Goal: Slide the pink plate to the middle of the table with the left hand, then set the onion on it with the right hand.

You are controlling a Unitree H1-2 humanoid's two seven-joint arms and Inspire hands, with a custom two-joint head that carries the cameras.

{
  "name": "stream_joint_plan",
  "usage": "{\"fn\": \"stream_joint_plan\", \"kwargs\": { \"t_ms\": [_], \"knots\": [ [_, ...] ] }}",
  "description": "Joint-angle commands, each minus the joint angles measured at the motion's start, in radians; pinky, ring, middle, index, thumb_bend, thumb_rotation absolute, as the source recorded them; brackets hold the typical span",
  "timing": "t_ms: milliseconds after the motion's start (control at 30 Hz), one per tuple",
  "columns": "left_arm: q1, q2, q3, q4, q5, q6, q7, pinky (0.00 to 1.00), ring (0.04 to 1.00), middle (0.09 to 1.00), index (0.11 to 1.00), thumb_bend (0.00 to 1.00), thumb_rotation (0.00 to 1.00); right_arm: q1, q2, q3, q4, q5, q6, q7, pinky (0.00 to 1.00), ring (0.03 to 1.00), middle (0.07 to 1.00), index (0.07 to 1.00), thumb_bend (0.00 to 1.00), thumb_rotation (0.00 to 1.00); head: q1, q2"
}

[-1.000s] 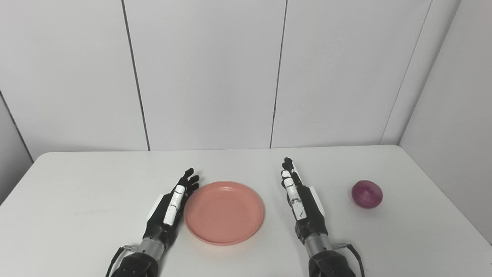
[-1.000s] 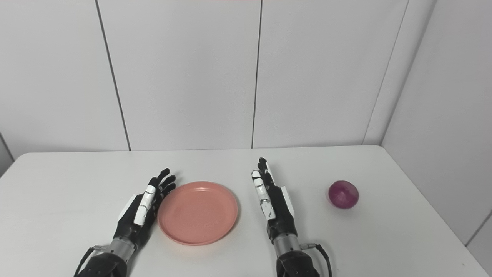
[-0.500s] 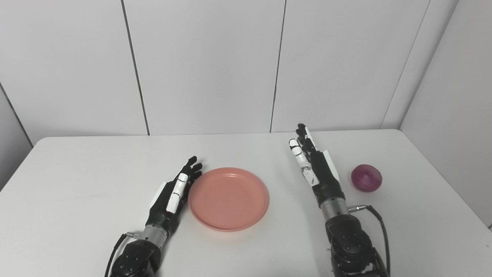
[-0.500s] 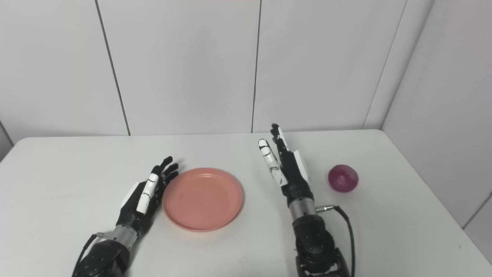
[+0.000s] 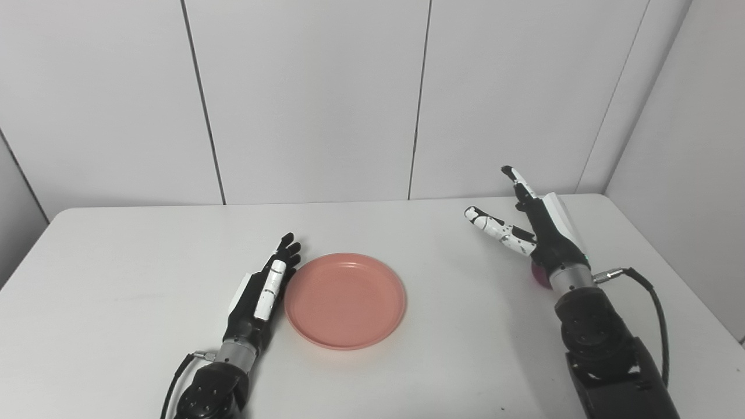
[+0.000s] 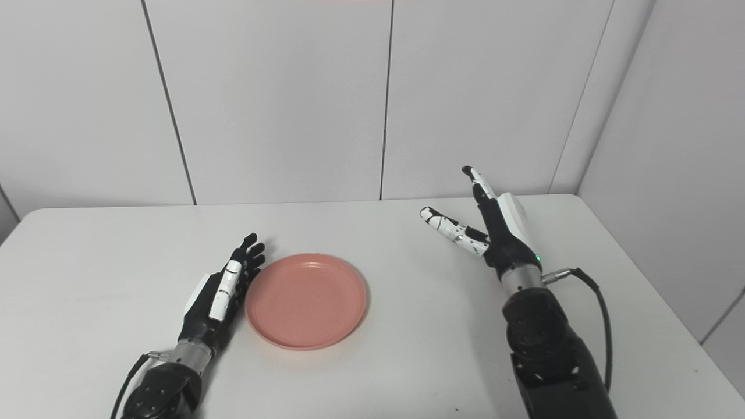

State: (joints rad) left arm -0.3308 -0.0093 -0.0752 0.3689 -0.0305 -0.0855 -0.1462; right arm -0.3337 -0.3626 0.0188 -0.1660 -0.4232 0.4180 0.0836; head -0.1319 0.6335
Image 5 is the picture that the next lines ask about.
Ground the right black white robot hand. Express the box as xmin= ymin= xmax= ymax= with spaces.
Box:
xmin=464 ymin=166 xmax=591 ymax=274

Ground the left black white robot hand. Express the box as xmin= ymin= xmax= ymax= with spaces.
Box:
xmin=223 ymin=233 xmax=302 ymax=350

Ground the pink plastic plate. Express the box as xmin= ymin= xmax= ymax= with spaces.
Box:
xmin=284 ymin=252 xmax=407 ymax=351

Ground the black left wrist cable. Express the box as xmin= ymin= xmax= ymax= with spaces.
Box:
xmin=160 ymin=351 xmax=217 ymax=419

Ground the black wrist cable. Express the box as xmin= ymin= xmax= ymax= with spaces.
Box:
xmin=593 ymin=267 xmax=670 ymax=388
xmin=160 ymin=351 xmax=217 ymax=419

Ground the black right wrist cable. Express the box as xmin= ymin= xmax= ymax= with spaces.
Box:
xmin=593 ymin=267 xmax=670 ymax=388

